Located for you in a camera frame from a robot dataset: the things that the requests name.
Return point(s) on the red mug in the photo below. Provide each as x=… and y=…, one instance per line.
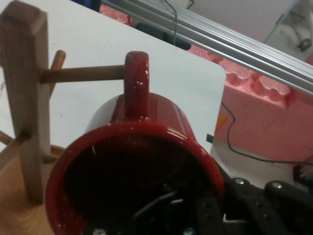
x=137, y=93

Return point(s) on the aluminium side frame rail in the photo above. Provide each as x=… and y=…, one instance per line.
x=220, y=34

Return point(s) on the wooden mug tree stand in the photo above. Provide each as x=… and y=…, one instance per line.
x=24, y=73

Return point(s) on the white background equipment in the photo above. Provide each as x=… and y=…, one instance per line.
x=291, y=27

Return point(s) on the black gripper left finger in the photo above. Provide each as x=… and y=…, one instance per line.
x=161, y=213

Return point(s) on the black tape marker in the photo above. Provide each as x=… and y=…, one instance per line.
x=210, y=138

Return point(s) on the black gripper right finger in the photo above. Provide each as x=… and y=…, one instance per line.
x=256, y=213

